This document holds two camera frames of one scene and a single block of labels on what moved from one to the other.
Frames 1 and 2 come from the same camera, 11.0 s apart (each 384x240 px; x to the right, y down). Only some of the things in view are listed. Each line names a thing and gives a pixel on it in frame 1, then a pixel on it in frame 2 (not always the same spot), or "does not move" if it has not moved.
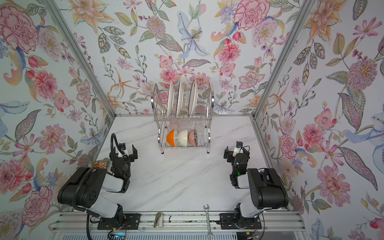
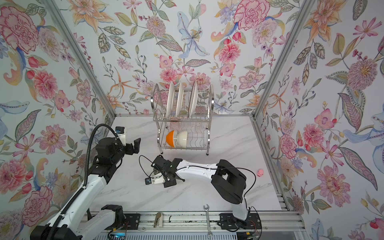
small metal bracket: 158,221 does not move
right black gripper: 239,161 to 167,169
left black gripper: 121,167 to 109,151
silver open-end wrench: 209,234 does not move
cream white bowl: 182,138 does not move
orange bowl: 170,137 does not move
